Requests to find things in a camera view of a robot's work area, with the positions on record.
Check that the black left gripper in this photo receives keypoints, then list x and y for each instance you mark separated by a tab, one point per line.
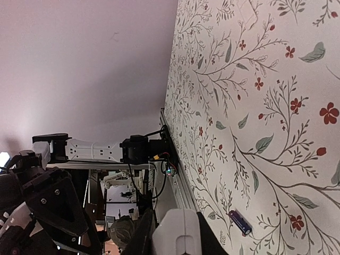
50	195

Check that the floral patterned table mat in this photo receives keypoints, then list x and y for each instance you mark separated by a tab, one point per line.
253	106

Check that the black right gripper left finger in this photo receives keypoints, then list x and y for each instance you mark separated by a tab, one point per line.
141	242

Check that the white remote control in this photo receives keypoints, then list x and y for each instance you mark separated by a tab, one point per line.
178	233

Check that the front aluminium rail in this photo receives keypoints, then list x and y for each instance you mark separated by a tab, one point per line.
177	191

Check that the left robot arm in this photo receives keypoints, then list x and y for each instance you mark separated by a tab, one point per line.
60	148

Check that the blue battery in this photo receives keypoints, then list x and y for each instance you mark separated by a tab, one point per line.
240	222

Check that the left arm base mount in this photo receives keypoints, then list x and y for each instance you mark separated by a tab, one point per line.
163	149

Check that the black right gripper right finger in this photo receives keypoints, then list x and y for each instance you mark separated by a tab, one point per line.
209	243

